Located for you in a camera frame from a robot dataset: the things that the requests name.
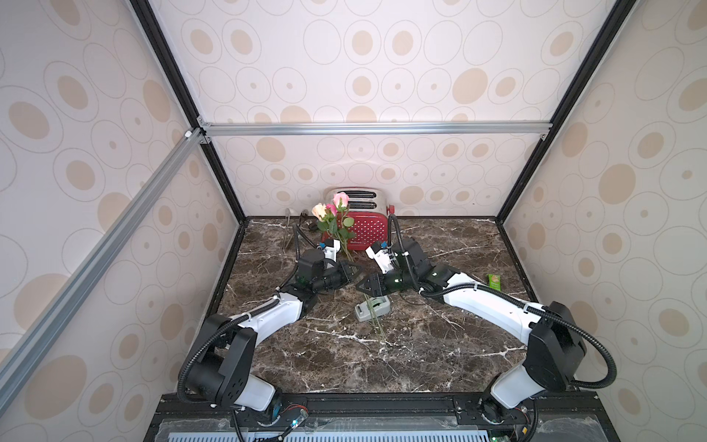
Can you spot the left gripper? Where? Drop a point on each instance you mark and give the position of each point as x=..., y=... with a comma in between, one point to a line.
x=344, y=272

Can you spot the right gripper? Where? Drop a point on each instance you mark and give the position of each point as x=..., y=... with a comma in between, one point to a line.
x=376, y=282

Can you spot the white tape dispenser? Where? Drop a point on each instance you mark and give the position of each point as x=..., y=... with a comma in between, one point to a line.
x=372, y=308

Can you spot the peach rose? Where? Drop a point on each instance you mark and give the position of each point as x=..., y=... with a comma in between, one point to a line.
x=319, y=211

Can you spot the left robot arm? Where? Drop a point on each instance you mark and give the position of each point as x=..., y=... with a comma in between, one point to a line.
x=218, y=369

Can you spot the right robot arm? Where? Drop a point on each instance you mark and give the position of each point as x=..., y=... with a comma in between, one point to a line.
x=554, y=347

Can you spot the metal tongs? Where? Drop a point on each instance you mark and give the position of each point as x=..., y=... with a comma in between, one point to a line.
x=295, y=234

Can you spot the red polka dot toaster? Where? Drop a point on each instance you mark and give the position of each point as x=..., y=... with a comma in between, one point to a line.
x=370, y=209

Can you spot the green snack packet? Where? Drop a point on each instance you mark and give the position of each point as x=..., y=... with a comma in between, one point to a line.
x=494, y=281

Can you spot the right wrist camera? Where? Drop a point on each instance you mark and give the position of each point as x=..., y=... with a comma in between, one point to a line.
x=380, y=253

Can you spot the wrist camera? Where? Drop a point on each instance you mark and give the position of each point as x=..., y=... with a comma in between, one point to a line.
x=330, y=248
x=380, y=253

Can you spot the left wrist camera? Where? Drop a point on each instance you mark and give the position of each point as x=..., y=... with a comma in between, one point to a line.
x=330, y=248

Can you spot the horizontal aluminium rail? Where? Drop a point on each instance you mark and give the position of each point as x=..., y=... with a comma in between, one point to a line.
x=211, y=130

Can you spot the diagonal aluminium rail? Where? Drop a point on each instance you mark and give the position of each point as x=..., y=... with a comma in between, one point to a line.
x=37, y=342

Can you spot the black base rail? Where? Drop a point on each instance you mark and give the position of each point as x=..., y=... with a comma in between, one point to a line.
x=573, y=416

